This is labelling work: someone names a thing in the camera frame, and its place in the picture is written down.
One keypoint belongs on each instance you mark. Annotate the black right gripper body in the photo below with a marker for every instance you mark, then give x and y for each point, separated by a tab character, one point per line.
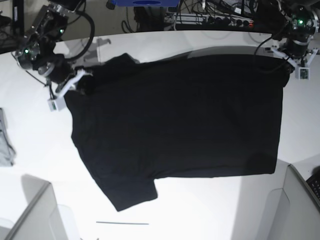
58	71

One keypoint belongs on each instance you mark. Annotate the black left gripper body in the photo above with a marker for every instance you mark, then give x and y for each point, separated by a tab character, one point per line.
295	47

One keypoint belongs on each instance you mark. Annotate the black T-shirt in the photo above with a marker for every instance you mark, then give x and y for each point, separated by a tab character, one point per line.
200	117

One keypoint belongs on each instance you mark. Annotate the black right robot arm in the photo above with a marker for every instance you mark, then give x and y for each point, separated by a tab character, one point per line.
36	48

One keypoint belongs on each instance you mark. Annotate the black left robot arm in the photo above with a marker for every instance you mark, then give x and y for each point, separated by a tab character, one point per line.
296	21

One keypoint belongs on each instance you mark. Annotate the blue box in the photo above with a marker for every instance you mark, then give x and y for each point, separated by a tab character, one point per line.
145	3

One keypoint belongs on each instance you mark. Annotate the white power strip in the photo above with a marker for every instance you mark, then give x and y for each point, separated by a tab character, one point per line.
206	20

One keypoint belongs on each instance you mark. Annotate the grey folded cloth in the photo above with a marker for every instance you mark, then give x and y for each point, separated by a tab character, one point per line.
7	153

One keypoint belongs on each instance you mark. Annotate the black keyboard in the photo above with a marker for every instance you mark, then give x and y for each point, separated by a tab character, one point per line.
314	184

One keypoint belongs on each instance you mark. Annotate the white left partition panel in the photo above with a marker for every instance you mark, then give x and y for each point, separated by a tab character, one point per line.
41	220

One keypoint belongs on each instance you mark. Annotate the white partition panel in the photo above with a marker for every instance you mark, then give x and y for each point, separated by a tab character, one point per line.
41	220
297	212

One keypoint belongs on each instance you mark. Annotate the white right partition panel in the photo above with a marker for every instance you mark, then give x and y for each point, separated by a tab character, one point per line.
297	212

